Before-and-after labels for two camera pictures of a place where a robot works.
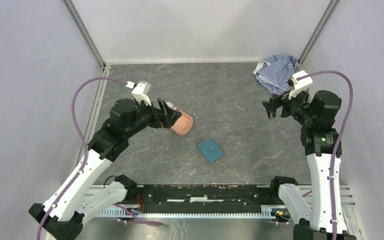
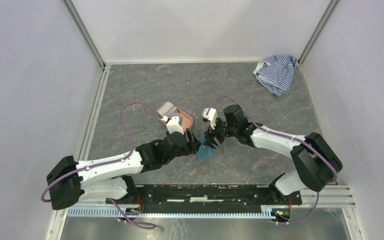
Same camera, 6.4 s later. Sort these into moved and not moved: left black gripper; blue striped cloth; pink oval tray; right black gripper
Moved: right black gripper; left black gripper
Not moved: blue striped cloth; pink oval tray
